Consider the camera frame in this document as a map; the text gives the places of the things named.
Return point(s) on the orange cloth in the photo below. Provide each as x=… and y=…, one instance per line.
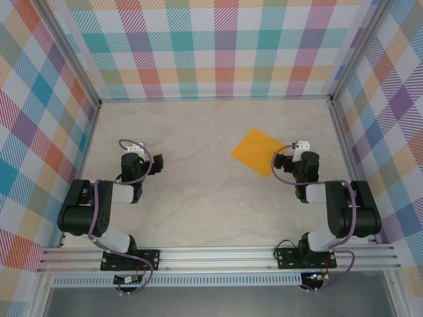
x=256, y=152

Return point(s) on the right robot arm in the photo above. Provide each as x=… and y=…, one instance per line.
x=360, y=211

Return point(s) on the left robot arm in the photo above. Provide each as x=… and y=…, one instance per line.
x=76, y=214

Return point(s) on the circuit board with green light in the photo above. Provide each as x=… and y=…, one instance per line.
x=314, y=276

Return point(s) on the black circuit board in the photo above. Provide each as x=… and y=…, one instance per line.
x=124, y=280

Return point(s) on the grey metal panel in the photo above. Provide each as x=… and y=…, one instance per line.
x=215, y=302

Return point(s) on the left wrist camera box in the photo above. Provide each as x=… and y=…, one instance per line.
x=136, y=147

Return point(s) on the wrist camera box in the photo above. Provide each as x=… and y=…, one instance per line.
x=136, y=147
x=302, y=145

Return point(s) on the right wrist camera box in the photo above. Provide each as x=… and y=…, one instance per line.
x=302, y=145

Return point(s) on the aluminium frame rail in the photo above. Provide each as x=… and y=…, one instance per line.
x=215, y=98
x=343, y=145
x=94, y=119

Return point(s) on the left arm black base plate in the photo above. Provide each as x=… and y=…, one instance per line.
x=150, y=259

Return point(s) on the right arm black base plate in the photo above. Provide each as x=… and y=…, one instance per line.
x=287, y=259

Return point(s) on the long aluminium mounting rail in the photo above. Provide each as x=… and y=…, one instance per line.
x=215, y=259

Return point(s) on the aluminium frame post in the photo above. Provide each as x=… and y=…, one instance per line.
x=66, y=49
x=360, y=46

